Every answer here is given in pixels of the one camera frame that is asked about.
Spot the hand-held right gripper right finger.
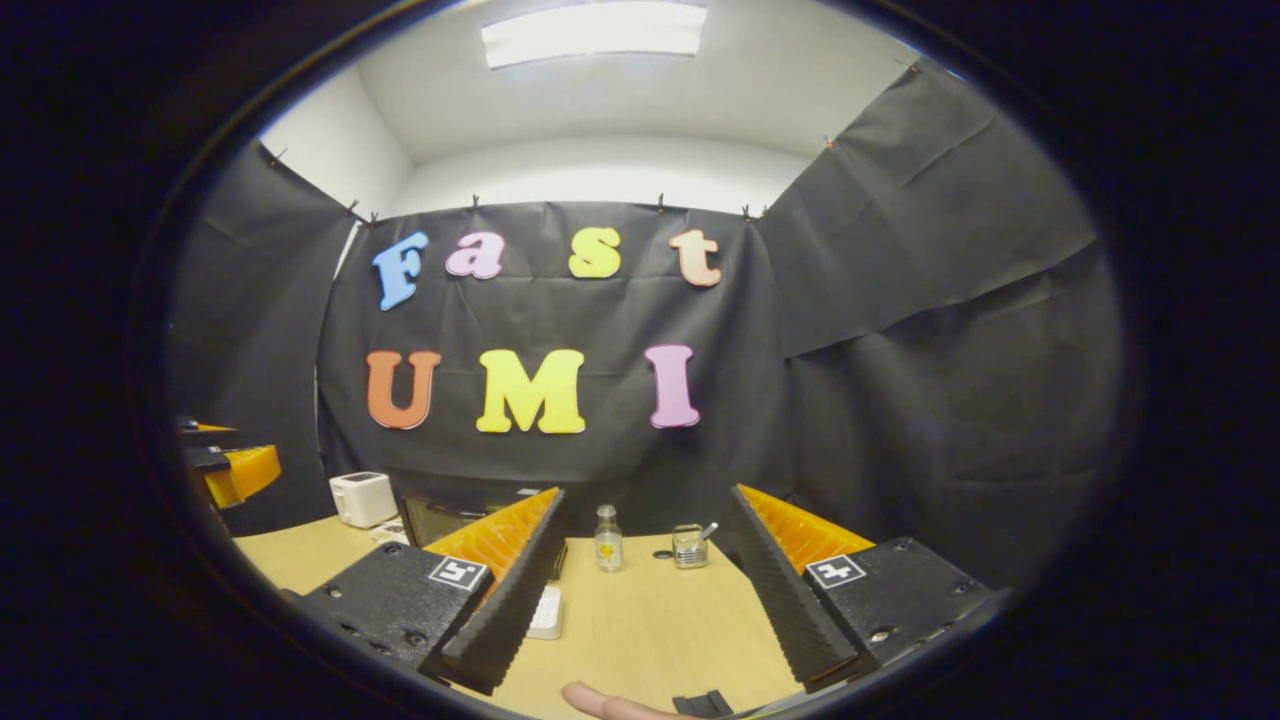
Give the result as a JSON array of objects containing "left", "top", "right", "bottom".
[{"left": 725, "top": 484, "right": 991, "bottom": 694}]

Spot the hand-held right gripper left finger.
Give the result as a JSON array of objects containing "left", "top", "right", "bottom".
[{"left": 300, "top": 487, "right": 567, "bottom": 696}]

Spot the black electric oven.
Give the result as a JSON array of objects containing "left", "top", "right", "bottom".
[{"left": 398, "top": 487, "right": 569, "bottom": 581}]

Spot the white rectangular tray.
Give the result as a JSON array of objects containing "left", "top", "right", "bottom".
[{"left": 527, "top": 585, "right": 564, "bottom": 641}]

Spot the clear glass bottle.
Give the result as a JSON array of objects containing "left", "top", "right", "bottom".
[{"left": 595, "top": 505, "right": 624, "bottom": 573}]

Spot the white toaster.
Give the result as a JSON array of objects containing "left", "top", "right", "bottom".
[{"left": 329, "top": 471, "right": 399, "bottom": 529}]

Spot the black backdrop cloth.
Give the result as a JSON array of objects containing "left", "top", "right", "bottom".
[{"left": 165, "top": 60, "right": 1126, "bottom": 591}]

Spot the large ceiling light panel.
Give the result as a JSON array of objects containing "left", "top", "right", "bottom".
[{"left": 481, "top": 2, "right": 708, "bottom": 69}]

